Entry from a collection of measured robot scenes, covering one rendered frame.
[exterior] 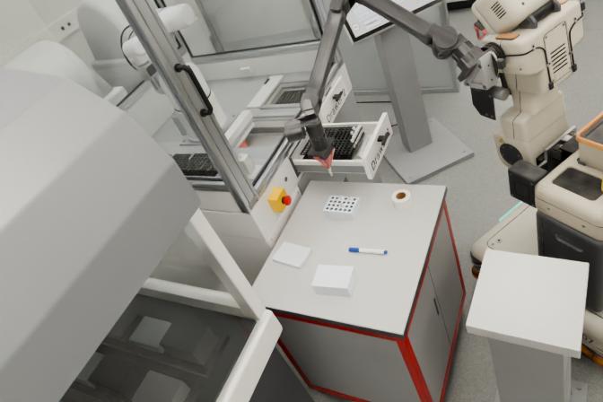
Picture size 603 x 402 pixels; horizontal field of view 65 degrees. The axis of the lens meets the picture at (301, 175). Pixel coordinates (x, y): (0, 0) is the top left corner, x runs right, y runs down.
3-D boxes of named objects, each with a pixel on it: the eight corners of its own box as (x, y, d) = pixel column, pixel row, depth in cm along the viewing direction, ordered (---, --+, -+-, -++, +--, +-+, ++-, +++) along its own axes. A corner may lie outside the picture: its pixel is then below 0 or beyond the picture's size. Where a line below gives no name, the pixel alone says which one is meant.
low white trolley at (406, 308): (471, 302, 222) (446, 185, 177) (443, 439, 184) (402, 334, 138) (356, 284, 252) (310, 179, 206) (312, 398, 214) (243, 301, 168)
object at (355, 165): (387, 132, 201) (383, 120, 197) (368, 174, 185) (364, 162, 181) (305, 134, 221) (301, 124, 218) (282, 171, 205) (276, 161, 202)
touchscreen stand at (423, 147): (474, 155, 294) (450, -3, 233) (408, 187, 293) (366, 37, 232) (433, 120, 334) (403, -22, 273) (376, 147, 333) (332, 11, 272)
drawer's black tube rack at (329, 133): (366, 138, 202) (362, 126, 198) (353, 166, 191) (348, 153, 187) (319, 138, 213) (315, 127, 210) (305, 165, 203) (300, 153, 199)
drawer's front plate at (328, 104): (348, 94, 237) (342, 75, 231) (327, 130, 220) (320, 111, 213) (345, 94, 238) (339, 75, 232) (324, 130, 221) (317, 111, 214)
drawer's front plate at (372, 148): (393, 133, 202) (387, 111, 195) (372, 179, 184) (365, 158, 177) (388, 133, 203) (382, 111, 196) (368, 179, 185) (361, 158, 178)
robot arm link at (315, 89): (347, -9, 161) (352, 7, 171) (331, -12, 162) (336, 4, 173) (312, 112, 158) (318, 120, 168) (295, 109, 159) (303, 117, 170)
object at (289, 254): (312, 250, 175) (310, 248, 174) (300, 269, 170) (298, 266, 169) (285, 243, 182) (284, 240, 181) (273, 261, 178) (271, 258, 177)
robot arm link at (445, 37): (350, -34, 162) (354, -18, 172) (327, -1, 163) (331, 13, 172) (463, 32, 150) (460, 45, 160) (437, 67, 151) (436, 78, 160)
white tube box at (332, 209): (362, 204, 184) (359, 196, 182) (353, 220, 179) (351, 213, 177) (333, 201, 191) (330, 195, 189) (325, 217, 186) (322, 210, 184)
